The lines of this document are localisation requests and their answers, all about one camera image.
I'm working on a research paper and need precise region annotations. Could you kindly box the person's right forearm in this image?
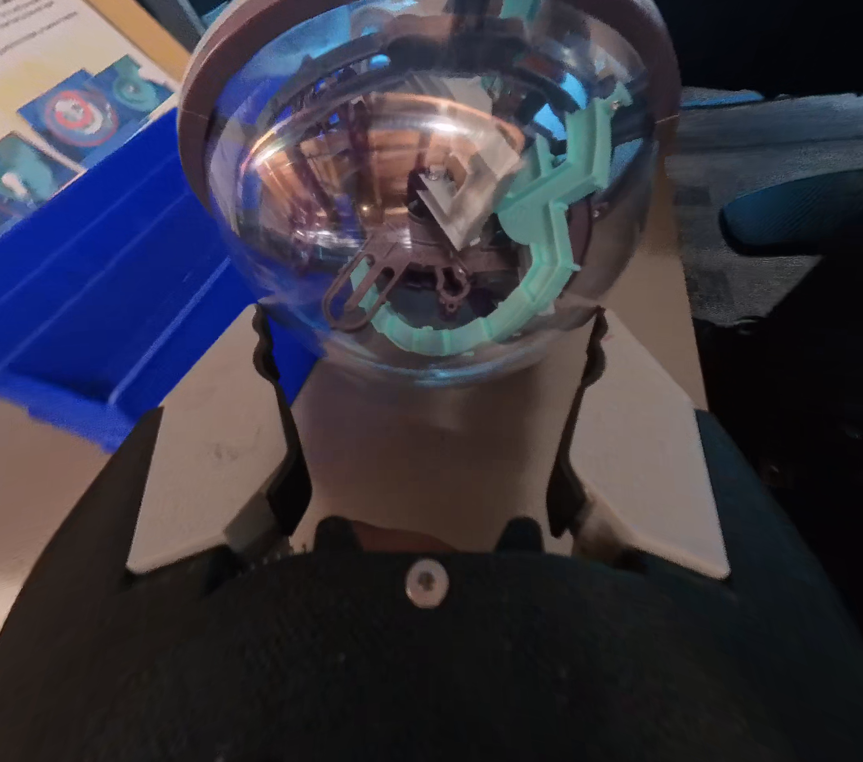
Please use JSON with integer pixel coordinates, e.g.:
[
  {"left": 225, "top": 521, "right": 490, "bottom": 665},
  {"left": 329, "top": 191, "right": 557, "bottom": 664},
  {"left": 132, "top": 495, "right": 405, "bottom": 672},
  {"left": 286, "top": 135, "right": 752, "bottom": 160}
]
[{"left": 650, "top": 0, "right": 863, "bottom": 95}]

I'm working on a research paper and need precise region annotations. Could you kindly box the person's dark clothing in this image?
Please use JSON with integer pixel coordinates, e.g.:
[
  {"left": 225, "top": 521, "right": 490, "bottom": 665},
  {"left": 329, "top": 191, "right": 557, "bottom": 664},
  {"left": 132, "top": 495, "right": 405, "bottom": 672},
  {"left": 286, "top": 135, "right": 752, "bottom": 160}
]
[{"left": 694, "top": 223, "right": 863, "bottom": 642}]

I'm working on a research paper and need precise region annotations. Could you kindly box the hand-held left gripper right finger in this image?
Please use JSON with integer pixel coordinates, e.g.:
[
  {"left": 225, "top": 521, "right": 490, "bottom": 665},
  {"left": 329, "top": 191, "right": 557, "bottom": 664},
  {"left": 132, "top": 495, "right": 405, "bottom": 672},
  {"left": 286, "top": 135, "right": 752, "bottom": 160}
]
[{"left": 547, "top": 307, "right": 732, "bottom": 579}]

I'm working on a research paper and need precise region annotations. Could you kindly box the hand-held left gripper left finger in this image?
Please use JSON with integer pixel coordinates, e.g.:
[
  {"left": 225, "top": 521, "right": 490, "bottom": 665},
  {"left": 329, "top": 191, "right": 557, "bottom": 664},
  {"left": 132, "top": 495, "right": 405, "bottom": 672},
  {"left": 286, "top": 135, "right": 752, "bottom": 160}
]
[{"left": 125, "top": 303, "right": 312, "bottom": 575}]

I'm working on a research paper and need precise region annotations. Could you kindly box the blue plastic bin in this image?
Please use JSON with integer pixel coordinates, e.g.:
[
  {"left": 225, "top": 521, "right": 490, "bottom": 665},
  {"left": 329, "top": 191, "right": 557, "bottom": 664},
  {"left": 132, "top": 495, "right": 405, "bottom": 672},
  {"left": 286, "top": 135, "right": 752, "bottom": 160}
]
[{"left": 0, "top": 108, "right": 318, "bottom": 454}]

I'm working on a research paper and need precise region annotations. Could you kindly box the clear plastic maze ball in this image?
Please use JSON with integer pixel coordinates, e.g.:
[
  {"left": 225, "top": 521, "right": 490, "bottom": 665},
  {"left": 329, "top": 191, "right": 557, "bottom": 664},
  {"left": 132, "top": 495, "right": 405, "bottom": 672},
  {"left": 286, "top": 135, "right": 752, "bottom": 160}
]
[{"left": 177, "top": 0, "right": 678, "bottom": 387}]

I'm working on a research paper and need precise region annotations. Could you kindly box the printed instruction sheet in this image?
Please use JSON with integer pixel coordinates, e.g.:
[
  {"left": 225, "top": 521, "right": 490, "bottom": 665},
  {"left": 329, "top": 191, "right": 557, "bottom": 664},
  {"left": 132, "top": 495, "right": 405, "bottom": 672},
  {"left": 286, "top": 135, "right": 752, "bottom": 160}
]
[{"left": 0, "top": 0, "right": 176, "bottom": 237}]

